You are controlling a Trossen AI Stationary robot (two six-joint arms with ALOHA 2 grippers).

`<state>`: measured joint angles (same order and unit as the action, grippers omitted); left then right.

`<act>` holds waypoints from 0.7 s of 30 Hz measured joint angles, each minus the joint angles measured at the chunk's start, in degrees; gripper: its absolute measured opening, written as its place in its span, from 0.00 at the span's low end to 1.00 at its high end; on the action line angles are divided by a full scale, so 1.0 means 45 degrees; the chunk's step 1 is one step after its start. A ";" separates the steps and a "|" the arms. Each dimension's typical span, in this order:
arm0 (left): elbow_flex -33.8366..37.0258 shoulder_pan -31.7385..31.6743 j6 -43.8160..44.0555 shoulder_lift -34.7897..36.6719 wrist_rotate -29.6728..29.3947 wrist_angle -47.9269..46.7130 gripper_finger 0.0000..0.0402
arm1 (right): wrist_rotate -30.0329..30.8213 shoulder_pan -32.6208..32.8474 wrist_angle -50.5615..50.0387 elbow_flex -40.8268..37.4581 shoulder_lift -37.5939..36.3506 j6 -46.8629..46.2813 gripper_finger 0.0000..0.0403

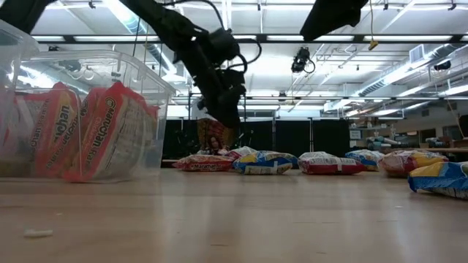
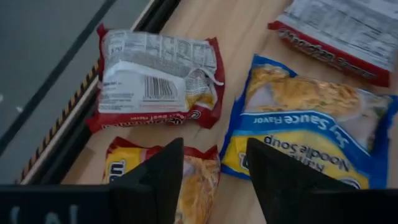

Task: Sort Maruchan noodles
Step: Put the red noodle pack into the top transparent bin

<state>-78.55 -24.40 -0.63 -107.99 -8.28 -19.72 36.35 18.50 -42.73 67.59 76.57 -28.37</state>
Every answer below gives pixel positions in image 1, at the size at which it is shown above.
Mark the black curtain partition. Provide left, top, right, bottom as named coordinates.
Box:
left=162, top=117, right=351, bottom=164

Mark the black aluminium rig frame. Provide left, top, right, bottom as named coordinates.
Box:
left=31, top=34, right=468, bottom=169

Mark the blue Maruchan ramen pack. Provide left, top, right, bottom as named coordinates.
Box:
left=344, top=148, right=385, bottom=172
left=407, top=161, right=468, bottom=201
left=232, top=150, right=300, bottom=176

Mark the colourful patterned tapestry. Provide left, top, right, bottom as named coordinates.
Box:
left=196, top=117, right=235, bottom=154

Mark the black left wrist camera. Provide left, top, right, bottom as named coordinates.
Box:
left=208, top=28, right=241, bottom=62

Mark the wooden workbench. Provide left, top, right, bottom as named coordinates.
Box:
left=382, top=146, right=468, bottom=154

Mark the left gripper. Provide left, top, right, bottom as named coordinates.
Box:
left=189, top=47, right=246, bottom=129

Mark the black overhead camera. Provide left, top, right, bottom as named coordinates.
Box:
left=290, top=46, right=317, bottom=75

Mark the red Maruchan ramen pack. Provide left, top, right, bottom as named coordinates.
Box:
left=297, top=150, right=367, bottom=176
left=174, top=153, right=235, bottom=173
left=377, top=149, right=450, bottom=179
left=225, top=145, right=259, bottom=161

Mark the silver air duct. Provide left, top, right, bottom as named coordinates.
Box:
left=356, top=42, right=468, bottom=98

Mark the person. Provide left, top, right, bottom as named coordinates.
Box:
left=208, top=134, right=230, bottom=156

